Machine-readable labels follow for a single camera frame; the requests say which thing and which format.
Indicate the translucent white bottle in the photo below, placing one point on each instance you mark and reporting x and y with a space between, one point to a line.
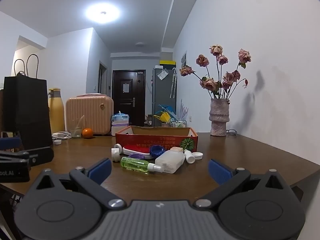
168 162

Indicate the yellow thermos bottle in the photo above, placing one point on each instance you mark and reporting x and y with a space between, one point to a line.
56 115

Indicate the small white bottle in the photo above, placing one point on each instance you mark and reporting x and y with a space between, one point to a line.
189 157

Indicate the pink flower pot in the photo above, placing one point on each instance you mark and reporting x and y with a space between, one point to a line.
165 124

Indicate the wall panel box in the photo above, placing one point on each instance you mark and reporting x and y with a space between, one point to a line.
184 58

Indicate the red white container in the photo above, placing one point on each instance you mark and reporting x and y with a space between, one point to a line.
136 149

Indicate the grey fridge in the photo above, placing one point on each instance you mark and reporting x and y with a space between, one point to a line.
162 97

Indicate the green liquid spray bottle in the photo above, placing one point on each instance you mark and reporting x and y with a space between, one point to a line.
135 164

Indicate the red orange cardboard box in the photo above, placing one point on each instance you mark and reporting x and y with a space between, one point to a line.
160 138

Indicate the blue cap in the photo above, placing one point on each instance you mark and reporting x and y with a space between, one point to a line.
157 152

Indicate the pink ceramic vase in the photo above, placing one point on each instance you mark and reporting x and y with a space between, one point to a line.
219 117

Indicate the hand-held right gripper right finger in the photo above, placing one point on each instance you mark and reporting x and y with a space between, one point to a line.
220 172

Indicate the pink ribbed suitcase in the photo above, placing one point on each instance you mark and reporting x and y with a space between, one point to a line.
87 112

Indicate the orange fruit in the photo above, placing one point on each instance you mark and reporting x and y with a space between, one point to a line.
87 133

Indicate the blue plastic wrap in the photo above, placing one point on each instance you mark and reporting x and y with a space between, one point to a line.
167 108

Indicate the yellow black box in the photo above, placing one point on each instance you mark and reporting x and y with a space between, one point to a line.
167 62

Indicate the clear glass cup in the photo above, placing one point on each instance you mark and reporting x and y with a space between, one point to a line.
75 133

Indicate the white ribbed cap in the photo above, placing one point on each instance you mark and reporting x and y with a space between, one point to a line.
198 155

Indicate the dark brown door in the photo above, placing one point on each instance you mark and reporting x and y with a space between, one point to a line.
118 105

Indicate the white folded umbrella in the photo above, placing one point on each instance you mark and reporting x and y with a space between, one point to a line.
173 82

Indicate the paper sheet on door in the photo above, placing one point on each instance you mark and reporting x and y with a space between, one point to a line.
125 87

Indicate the purple feather decoration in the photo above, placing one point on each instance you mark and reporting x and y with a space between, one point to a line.
183 110

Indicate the small white cap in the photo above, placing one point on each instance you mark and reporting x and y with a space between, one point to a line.
58 142

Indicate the black eyeglasses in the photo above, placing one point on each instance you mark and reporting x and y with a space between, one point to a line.
229 130

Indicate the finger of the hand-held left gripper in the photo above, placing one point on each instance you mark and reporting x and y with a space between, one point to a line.
10 143
41 157

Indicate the bright round ceiling lamp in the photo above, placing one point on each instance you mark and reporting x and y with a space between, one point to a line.
102 13

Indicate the yellow watering can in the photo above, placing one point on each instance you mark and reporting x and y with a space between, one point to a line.
165 117

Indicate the small unlit ceiling lamp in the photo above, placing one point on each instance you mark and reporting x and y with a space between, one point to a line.
140 44

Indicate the paper note on fridge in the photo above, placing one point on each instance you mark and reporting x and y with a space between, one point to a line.
162 75

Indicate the black paper bag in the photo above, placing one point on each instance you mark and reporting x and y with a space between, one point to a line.
25 110

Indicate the grey interior door frame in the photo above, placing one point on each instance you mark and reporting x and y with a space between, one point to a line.
103 77

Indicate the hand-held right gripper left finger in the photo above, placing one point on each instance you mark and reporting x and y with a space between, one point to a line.
101 170

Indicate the bunch of dried roses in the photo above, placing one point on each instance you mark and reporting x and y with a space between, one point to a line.
208 83

